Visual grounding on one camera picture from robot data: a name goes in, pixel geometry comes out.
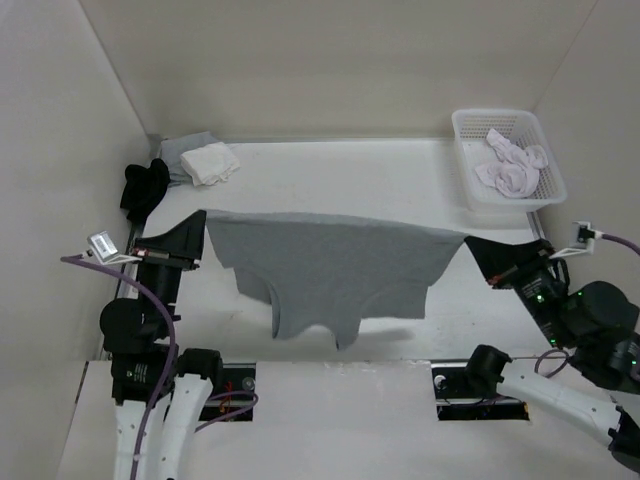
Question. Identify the white plastic basket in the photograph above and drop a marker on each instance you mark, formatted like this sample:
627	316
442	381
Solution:
521	128

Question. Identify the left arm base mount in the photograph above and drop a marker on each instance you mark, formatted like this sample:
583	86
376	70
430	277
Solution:
233	393

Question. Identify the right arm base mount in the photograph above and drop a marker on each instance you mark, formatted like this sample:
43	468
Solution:
456	400

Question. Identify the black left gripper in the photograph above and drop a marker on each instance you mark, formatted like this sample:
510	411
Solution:
182	245

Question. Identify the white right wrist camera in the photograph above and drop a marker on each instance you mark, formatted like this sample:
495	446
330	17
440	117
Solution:
583	239

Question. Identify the folded light grey tank top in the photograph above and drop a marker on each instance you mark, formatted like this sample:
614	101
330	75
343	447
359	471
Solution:
172	149

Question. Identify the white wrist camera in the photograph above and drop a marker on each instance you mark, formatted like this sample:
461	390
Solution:
103	249
583	239

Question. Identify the black tank top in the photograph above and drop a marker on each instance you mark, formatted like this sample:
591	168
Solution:
144	189

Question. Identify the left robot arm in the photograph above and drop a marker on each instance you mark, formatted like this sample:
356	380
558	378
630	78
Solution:
159	390

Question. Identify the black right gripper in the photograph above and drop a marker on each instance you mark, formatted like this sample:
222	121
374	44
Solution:
500	263

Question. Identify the pale pink tank top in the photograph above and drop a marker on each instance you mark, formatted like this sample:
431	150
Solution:
516	171

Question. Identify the folded white tank top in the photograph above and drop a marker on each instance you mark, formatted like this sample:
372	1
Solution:
210	164

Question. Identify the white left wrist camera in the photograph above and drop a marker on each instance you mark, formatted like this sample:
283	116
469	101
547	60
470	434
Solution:
103	249

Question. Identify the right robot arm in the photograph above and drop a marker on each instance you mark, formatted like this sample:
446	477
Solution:
594	326

